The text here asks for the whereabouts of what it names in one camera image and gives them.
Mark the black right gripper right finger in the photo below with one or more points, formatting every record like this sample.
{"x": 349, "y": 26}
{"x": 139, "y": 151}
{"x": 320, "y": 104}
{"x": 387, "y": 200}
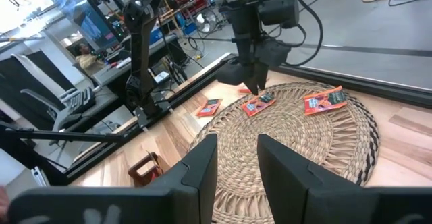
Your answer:
{"x": 280, "y": 180}

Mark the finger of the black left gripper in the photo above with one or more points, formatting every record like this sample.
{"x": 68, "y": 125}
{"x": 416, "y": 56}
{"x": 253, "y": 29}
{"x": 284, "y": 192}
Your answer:
{"x": 263, "y": 75}
{"x": 254, "y": 82}

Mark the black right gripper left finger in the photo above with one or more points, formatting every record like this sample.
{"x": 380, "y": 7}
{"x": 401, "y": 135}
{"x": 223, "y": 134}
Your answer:
{"x": 202, "y": 170}

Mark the wooden compartment tea box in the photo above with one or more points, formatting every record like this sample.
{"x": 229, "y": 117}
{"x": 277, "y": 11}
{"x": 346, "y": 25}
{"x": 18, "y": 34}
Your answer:
{"x": 136, "y": 175}

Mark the grey floor fan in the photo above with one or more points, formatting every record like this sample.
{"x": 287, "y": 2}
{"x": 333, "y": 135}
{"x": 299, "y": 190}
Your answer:
{"x": 206, "y": 21}

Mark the round woven straw placemat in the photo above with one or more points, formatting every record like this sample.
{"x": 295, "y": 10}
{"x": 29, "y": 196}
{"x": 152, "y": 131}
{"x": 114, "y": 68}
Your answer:
{"x": 287, "y": 133}

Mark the white paper sheet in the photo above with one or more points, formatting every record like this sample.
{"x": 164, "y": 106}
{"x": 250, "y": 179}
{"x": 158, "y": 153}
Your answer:
{"x": 161, "y": 76}

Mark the black support leg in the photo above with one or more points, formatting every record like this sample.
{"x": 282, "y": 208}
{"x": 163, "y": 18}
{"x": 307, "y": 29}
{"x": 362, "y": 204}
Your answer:
{"x": 67, "y": 136}

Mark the large display screen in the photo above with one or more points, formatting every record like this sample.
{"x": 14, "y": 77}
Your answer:
{"x": 94, "y": 18}

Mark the person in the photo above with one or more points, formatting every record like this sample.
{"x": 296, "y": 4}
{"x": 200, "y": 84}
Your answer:
{"x": 87, "y": 62}

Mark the grey office chair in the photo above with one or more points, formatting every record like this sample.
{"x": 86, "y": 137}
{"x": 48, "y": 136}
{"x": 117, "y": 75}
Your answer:
{"x": 33, "y": 71}

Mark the person's hand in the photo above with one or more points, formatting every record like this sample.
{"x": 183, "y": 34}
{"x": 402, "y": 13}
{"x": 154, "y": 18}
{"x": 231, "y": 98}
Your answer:
{"x": 2, "y": 200}

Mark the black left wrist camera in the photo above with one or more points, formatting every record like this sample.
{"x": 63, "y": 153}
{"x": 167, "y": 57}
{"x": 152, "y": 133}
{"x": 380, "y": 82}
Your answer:
{"x": 278, "y": 4}

